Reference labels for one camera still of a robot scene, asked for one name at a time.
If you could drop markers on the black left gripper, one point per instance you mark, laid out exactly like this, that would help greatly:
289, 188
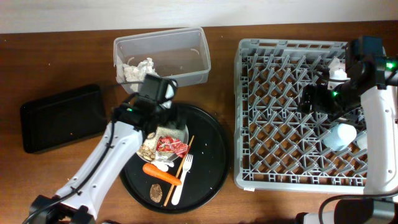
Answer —
171, 118

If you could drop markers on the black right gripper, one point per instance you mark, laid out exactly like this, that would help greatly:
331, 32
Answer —
318, 91

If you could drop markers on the pink bowl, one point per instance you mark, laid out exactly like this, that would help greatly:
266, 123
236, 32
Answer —
337, 70

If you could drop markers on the red snack wrapper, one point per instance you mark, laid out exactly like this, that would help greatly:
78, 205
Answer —
172, 145

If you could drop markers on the small white tissue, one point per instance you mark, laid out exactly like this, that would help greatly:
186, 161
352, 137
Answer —
162, 162

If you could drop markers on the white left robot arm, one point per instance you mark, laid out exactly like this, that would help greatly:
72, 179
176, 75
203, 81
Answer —
81, 197

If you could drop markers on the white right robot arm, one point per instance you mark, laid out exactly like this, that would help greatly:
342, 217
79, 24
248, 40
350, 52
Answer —
378, 203

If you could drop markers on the clear plastic waste bin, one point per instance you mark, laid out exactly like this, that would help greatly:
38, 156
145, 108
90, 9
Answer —
179, 54

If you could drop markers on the grey dishwasher rack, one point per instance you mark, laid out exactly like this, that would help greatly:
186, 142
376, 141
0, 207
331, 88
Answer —
276, 146

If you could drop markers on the grey bowl with food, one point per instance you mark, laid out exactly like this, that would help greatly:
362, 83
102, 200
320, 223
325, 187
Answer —
148, 149

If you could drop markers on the orange carrot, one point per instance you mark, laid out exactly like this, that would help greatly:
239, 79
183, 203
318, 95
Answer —
151, 170

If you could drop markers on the white plastic fork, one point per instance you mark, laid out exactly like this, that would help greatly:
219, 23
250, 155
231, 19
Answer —
185, 168

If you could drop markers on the white cup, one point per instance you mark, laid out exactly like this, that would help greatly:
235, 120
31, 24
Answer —
340, 136
361, 141

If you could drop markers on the brown nut shell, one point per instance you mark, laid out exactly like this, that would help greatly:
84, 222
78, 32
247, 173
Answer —
156, 193

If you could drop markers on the round black tray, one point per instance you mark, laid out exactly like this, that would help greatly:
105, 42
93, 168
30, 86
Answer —
210, 150

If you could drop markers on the black rectangular bin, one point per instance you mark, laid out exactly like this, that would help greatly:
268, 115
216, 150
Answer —
61, 119

